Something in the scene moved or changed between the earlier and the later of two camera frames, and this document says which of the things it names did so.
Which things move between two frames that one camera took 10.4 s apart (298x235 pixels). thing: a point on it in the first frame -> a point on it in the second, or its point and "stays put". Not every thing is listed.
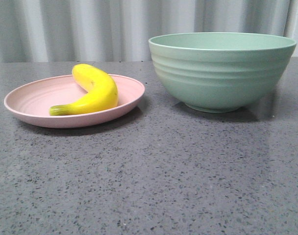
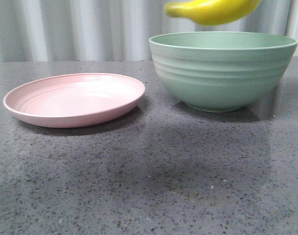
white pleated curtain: [80, 31] stays put
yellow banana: [102, 94] -> [212, 12]
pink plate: [31, 102] stays put
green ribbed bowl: [220, 72] stays put
